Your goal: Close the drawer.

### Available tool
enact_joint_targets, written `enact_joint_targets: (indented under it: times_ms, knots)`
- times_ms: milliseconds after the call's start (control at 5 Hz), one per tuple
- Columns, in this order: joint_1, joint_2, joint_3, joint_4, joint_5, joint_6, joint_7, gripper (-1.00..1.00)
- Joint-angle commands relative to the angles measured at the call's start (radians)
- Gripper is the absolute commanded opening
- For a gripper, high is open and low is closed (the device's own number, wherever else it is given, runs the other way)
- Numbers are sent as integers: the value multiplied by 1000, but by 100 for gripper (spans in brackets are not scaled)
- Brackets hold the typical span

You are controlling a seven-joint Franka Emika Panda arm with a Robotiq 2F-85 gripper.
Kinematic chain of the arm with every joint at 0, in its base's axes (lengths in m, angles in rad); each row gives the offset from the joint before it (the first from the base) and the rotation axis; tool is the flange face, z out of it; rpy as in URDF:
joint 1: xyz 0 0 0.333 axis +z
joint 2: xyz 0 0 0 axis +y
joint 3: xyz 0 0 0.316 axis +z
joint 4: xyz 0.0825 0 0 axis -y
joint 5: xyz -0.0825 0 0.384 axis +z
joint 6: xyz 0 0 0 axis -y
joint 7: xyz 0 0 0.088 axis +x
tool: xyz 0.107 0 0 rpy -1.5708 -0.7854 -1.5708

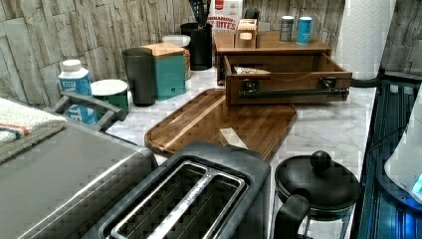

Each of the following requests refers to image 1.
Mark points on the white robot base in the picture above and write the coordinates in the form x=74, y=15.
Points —
x=400, y=174

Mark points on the stainless steel toaster oven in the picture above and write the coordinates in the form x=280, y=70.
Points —
x=60, y=186

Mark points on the glass jar with white lid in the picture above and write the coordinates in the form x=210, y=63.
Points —
x=181, y=41

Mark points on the black lidded glass coffee press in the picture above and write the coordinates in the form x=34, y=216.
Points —
x=313, y=187

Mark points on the dark grey tall tumbler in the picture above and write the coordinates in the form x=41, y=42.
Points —
x=138, y=63

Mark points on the blue bottle with white cap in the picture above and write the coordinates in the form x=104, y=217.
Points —
x=76, y=79

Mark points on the green canister with white lid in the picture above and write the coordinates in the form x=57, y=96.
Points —
x=113, y=92

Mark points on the wooden drawer with black handle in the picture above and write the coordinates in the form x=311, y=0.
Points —
x=294, y=79

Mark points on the white paper towel roll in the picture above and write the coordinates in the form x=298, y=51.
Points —
x=362, y=36

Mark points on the grey spice can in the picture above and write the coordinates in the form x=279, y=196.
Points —
x=287, y=26

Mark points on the black two-slot toaster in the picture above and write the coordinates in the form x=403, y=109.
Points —
x=203, y=191

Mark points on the folded white striped towel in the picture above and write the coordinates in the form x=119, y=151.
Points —
x=22, y=126

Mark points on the blue spice can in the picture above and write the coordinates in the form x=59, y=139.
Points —
x=304, y=30

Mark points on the black utensil holder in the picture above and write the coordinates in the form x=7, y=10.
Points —
x=200, y=45

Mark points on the small wooden block holder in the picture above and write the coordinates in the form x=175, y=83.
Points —
x=246, y=34

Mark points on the cinnamon bites cereal box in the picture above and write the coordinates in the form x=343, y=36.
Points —
x=225, y=15

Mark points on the wooden drawer cabinet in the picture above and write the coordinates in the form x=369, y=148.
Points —
x=267, y=44

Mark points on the teal box with wooden lid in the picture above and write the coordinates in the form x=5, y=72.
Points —
x=163, y=71

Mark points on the wooden cutting board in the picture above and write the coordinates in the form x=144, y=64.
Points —
x=261, y=127

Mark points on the white packet inside drawer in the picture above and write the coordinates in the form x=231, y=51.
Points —
x=244, y=70

